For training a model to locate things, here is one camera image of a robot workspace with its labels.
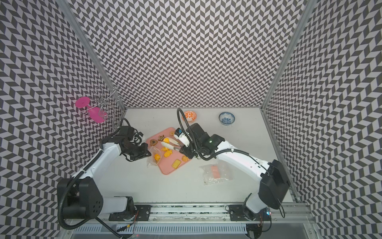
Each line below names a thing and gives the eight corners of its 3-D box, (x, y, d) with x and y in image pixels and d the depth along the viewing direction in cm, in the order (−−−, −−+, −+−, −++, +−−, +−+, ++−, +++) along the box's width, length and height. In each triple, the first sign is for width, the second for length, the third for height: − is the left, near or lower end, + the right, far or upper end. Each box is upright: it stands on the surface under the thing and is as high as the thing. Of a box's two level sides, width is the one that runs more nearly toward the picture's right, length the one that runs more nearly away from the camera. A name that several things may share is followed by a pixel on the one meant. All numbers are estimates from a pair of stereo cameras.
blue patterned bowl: (219, 125, 109) (220, 121, 106) (218, 115, 115) (219, 111, 112) (234, 125, 109) (235, 121, 106) (232, 115, 115) (233, 111, 112)
